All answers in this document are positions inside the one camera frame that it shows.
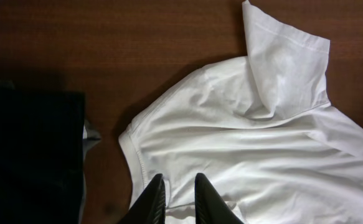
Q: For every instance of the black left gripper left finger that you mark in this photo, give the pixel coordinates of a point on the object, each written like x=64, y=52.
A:
x=150, y=207

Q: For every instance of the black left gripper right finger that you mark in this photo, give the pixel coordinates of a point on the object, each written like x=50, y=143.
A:
x=209, y=206

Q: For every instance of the white t-shirt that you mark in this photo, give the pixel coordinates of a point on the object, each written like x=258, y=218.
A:
x=260, y=127

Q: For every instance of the grey folded cloth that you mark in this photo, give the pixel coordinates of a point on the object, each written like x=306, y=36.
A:
x=91, y=137

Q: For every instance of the black folded garment stack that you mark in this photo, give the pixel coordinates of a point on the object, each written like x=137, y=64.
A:
x=41, y=156

